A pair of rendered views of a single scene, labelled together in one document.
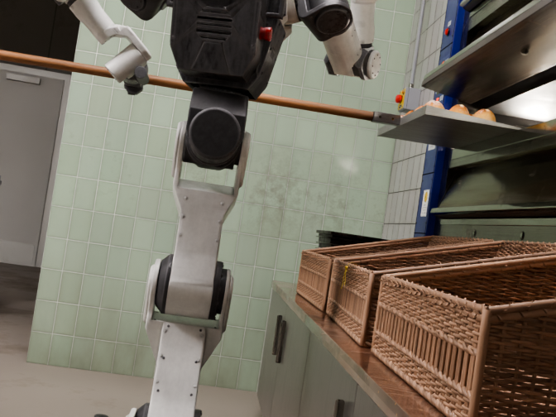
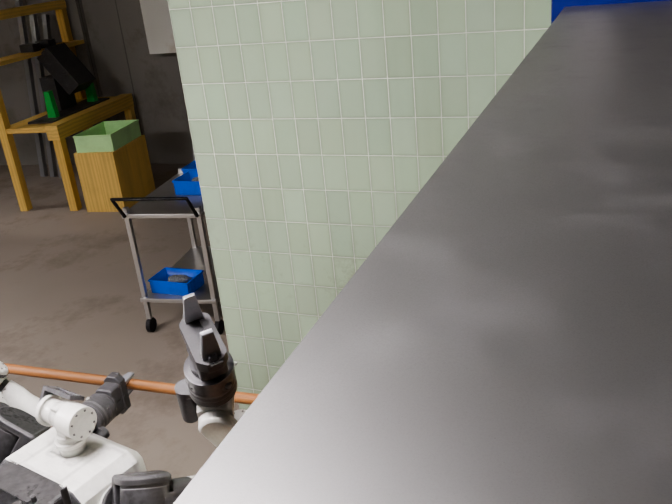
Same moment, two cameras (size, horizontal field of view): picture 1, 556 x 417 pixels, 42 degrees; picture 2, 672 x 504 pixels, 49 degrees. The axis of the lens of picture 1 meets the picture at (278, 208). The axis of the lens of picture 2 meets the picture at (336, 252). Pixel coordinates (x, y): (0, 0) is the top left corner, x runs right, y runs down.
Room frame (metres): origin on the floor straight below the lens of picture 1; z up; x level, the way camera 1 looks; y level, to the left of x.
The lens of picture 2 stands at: (0.96, -0.90, 2.29)
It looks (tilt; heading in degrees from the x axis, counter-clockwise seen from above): 23 degrees down; 28
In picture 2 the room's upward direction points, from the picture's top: 6 degrees counter-clockwise
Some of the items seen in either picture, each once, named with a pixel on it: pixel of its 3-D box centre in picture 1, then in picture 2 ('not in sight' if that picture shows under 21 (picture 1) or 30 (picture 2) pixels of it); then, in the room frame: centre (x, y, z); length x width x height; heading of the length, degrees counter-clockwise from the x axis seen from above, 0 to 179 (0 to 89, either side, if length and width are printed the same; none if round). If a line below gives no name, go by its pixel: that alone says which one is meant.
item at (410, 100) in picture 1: (409, 100); not in sight; (3.29, -0.52, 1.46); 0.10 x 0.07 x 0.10; 5
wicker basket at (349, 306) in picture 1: (444, 285); not in sight; (1.76, -0.42, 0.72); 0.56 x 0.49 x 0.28; 3
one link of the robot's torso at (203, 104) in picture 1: (215, 127); not in sight; (1.69, 0.17, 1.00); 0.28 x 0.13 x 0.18; 6
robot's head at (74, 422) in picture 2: not in sight; (67, 421); (1.78, 0.17, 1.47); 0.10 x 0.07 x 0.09; 82
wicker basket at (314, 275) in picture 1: (385, 268); not in sight; (2.35, -0.37, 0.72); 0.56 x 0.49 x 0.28; 6
